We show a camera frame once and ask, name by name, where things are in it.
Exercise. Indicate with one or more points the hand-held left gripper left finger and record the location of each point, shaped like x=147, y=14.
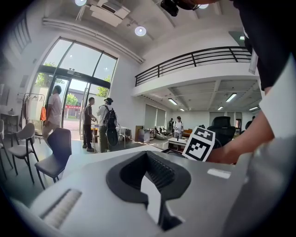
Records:
x=92, y=196

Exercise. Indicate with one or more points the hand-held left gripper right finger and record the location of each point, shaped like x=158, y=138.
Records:
x=208, y=196

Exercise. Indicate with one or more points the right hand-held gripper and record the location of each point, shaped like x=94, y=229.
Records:
x=199, y=145

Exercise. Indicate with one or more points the black box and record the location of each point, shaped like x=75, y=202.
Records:
x=172, y=152

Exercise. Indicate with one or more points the person's right forearm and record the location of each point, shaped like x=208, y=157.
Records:
x=245, y=139

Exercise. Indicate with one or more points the orange sofa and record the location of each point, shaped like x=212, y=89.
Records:
x=187, y=132

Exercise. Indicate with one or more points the small white desk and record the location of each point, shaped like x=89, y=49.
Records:
x=176, y=141

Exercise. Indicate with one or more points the black office chair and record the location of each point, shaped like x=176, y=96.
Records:
x=222, y=129

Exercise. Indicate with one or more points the grey beanbag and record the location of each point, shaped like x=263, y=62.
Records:
x=161, y=136

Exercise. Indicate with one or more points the grey window blinds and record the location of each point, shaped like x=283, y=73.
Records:
x=155, y=116

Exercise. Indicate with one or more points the dark upholstered chair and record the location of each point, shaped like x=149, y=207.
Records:
x=56, y=152

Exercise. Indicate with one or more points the leaning framed board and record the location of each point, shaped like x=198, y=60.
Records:
x=141, y=135

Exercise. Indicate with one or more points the white side table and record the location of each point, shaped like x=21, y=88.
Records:
x=122, y=132

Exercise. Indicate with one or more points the black balcony railing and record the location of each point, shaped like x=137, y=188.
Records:
x=192, y=62

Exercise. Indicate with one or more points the beige upholstered chair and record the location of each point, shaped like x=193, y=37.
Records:
x=24, y=143

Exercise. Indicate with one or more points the person's white sleeve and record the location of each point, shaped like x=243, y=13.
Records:
x=281, y=99

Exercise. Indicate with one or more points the orange hanging garment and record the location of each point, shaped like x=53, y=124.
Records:
x=43, y=114

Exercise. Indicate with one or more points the metal clothes rack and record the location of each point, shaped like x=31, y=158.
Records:
x=31, y=111

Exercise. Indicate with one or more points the glass entrance door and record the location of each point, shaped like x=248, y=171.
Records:
x=74, y=76

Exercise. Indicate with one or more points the round ceiling light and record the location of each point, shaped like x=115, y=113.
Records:
x=140, y=31
x=80, y=1

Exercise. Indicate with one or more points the person's black clothing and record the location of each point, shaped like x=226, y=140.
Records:
x=268, y=34

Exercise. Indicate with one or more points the ceiling air conditioner unit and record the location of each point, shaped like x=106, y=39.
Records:
x=108, y=11

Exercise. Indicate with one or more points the black head-worn camera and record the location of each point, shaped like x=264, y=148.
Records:
x=175, y=5

